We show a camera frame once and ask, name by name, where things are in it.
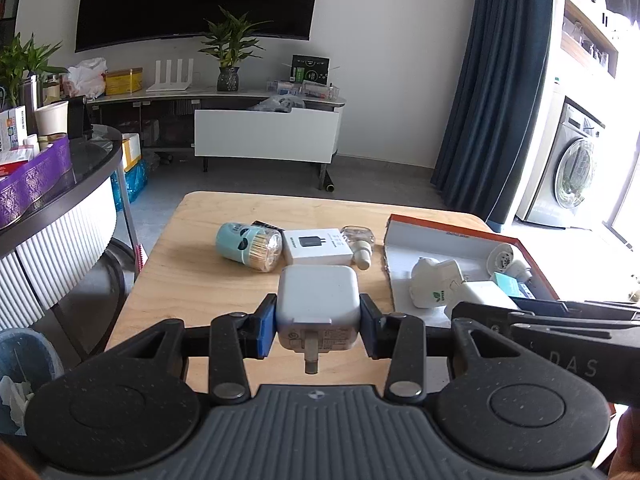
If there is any blue plastic case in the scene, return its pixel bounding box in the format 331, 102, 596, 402
511, 297, 570, 318

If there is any teal green cardboard box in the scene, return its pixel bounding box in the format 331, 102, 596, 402
491, 272, 535, 299

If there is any white plug adapter with prongs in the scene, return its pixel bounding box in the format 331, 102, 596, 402
486, 243, 533, 283

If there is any white plug with green logo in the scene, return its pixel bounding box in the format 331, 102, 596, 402
409, 257, 463, 309

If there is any white square charger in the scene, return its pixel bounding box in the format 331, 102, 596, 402
276, 264, 361, 375

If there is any person's right hand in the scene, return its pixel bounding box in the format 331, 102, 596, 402
608, 408, 640, 480

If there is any person's left hand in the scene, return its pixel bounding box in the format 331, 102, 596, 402
0, 442, 39, 480

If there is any blue waste bin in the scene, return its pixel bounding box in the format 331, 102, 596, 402
1, 328, 64, 434

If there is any washing machine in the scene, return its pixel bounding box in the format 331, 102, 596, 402
516, 98, 605, 229

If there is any round dark side table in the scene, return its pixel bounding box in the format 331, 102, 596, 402
1, 125, 124, 328

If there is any orange white cardboard box lid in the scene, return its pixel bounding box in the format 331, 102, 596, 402
384, 214, 559, 327

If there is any clear bottle white cap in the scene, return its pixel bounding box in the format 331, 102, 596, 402
341, 226, 375, 271

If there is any dark blue curtain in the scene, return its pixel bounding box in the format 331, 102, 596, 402
432, 0, 553, 231

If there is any blue plastic bag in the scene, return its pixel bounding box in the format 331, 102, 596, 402
111, 159, 149, 211

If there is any white charger box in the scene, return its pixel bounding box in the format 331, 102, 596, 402
283, 229, 352, 266

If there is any purple rectangular tray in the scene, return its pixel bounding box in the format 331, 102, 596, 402
1, 136, 72, 229

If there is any white yellow cardboard box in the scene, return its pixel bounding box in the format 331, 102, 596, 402
122, 133, 142, 172

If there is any white curved tv console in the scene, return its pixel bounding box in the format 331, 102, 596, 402
88, 88, 345, 192

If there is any white paper cup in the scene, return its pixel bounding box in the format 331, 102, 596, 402
35, 101, 68, 136

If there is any white wifi router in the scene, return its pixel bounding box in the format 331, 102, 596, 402
146, 58, 194, 93

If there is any yellow box on console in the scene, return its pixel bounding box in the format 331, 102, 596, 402
104, 67, 143, 96

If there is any white plastic bag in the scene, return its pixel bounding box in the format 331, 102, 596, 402
63, 58, 107, 100

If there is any potted plant on side table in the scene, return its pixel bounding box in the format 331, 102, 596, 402
1, 34, 67, 110

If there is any potted plant on console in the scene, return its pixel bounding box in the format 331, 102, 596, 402
200, 6, 268, 92

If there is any black green product box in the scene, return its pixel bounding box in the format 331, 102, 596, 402
290, 54, 330, 86

